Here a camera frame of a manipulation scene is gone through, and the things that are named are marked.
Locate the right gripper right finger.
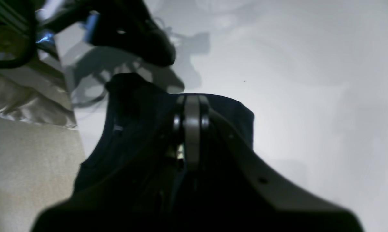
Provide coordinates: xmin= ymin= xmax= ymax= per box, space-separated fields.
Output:
xmin=199 ymin=95 xmax=363 ymax=232

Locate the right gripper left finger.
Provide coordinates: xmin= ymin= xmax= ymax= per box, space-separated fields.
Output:
xmin=33 ymin=95 xmax=200 ymax=232

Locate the black t-shirt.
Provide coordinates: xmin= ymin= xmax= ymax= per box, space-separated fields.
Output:
xmin=73 ymin=72 xmax=255 ymax=232

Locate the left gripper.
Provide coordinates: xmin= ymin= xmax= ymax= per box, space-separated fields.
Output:
xmin=42 ymin=0 xmax=176 ymax=67

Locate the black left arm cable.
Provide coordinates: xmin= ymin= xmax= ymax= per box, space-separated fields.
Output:
xmin=0 ymin=0 xmax=39 ymax=69

